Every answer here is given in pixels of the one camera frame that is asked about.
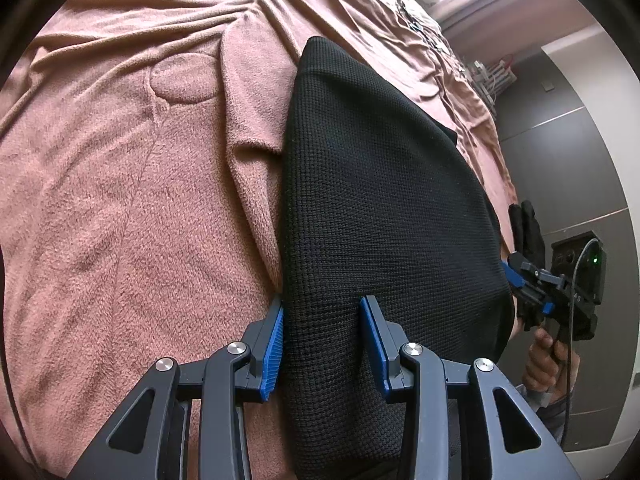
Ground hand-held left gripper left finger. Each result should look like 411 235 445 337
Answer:
67 296 285 480

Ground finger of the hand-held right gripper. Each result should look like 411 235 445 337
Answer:
516 285 556 332
501 252 568 291

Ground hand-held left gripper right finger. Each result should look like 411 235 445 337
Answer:
360 295 581 480

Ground black pants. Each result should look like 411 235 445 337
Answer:
277 36 517 480

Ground person's right hand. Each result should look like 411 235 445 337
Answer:
522 325 581 393

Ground dark cloth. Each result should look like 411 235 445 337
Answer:
508 200 547 267

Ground brown blanket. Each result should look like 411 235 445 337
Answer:
0 0 518 480

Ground pink curtain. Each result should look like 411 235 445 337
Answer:
430 0 591 56

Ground black cable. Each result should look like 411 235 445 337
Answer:
559 237 601 448

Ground white wire rack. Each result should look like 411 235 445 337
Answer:
462 57 518 101

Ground black beaded cord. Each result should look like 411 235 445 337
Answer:
395 0 466 71

